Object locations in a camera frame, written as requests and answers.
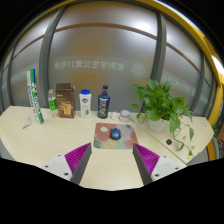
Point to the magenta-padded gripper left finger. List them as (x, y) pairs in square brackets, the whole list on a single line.
[(76, 160)]

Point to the green potted plant white pot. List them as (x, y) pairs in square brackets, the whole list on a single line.
[(158, 106)]

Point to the dark blue pump bottle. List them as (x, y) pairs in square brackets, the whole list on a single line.
[(103, 103)]

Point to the small black table socket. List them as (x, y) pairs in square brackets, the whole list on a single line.
[(169, 141)]

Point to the crumpled white tissue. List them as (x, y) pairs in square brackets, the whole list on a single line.
[(115, 116)]

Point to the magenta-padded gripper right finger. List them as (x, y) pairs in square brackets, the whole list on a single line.
[(148, 161)]

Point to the tall white shuttlecock tube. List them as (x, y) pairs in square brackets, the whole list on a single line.
[(35, 96)]

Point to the small jar with perforated lid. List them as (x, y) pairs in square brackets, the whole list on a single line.
[(124, 116)]

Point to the white bottle with blue cap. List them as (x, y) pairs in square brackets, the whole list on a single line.
[(85, 104)]

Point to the pastel patterned mouse pad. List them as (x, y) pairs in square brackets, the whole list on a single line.
[(101, 136)]

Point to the clear bottle with green label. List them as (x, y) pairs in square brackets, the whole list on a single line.
[(52, 104)]

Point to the brown cardboard box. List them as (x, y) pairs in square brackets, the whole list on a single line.
[(65, 100)]

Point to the blue and black computer mouse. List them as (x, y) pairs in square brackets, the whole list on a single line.
[(115, 134)]

